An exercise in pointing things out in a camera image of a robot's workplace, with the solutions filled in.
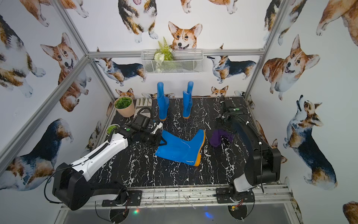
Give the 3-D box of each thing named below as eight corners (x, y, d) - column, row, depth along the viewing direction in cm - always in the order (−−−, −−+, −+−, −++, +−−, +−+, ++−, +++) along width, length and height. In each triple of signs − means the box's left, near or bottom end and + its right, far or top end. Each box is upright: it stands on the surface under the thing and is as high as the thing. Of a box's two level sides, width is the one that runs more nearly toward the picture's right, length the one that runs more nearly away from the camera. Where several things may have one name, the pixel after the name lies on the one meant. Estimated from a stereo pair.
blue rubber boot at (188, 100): (182, 119, 110) (181, 95, 89) (188, 106, 119) (188, 80, 98) (189, 121, 109) (189, 96, 88) (194, 107, 118) (196, 82, 97)
